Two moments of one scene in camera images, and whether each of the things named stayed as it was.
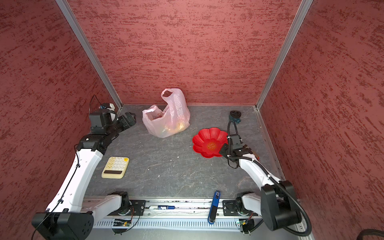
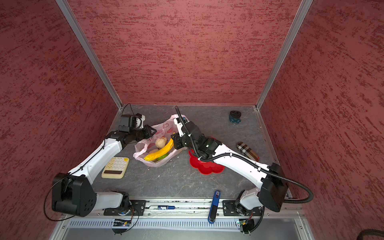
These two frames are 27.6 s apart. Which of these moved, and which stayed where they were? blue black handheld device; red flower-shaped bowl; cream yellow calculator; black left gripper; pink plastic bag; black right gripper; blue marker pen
Moved: pink plastic bag; black left gripper; black right gripper; red flower-shaped bowl
Stayed: blue marker pen; cream yellow calculator; blue black handheld device
